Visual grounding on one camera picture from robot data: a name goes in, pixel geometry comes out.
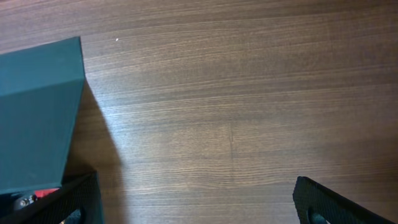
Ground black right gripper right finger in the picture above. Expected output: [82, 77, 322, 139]
[293, 176, 394, 224]

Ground dark green open box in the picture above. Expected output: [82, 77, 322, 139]
[0, 36, 86, 215]

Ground red handled snips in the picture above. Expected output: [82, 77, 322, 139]
[11, 188, 59, 210]

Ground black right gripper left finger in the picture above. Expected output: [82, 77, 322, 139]
[1, 172, 104, 224]

